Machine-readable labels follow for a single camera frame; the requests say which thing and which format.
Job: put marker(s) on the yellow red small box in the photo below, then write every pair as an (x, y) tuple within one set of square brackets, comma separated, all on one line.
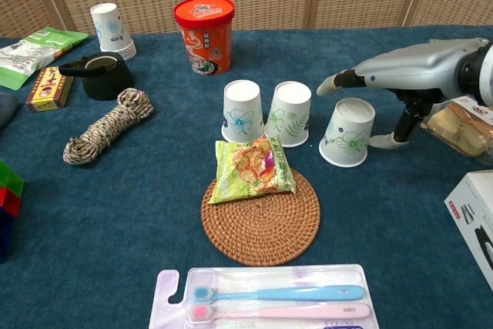
[(48, 90)]

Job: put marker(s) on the paper cups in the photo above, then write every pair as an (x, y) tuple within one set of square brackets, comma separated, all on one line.
[(111, 32)]

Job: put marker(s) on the paper cup green flower print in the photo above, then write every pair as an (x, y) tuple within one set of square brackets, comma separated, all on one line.
[(348, 136)]

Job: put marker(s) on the red instant noodle tub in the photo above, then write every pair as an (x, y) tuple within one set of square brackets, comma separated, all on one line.
[(206, 40)]

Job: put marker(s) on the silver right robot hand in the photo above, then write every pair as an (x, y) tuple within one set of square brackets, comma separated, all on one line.
[(420, 67)]

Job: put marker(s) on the green chips packet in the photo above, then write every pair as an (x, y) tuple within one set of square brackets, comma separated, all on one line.
[(250, 167)]

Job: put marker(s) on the packaged bread slices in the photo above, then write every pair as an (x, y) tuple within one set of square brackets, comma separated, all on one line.
[(458, 128)]

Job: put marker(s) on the clear bottle green label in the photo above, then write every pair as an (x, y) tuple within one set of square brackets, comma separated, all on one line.
[(462, 39)]

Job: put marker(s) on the white cardboard box red logo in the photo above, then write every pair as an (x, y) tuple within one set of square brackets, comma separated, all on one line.
[(477, 213)]

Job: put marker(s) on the paper cup green fern print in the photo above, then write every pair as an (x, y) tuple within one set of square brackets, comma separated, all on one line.
[(287, 117)]

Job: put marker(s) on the pink toothbrush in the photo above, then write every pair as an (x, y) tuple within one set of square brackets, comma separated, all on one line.
[(300, 311)]

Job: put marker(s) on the blue toothbrush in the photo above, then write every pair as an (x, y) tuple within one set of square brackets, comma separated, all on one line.
[(289, 293)]

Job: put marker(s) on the green white snack bag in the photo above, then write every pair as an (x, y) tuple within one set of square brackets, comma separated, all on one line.
[(34, 55)]

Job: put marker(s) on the round woven coaster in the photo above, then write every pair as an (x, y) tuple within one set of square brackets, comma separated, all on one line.
[(262, 229)]

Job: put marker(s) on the black tape roll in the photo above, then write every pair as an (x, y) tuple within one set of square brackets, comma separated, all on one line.
[(106, 82)]

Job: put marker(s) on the toothbrush blister pack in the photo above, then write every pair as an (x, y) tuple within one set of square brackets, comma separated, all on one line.
[(169, 306)]

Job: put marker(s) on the paper cup blue flower print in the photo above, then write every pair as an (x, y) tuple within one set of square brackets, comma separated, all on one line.
[(240, 113)]

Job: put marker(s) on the colourful toy building blocks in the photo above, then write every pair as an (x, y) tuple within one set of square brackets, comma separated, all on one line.
[(9, 198)]

